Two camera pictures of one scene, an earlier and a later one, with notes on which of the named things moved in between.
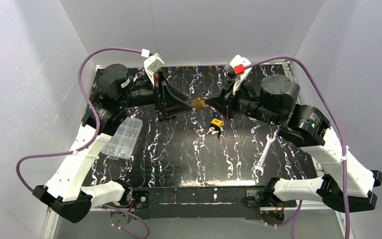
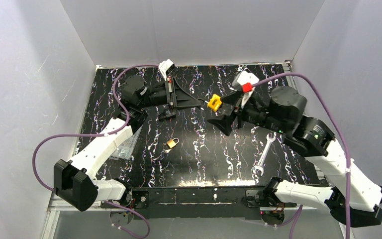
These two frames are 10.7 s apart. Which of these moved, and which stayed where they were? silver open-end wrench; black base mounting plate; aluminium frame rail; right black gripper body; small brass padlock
Moved: small brass padlock; right black gripper body
Stayed: silver open-end wrench; black base mounting plate; aluminium frame rail
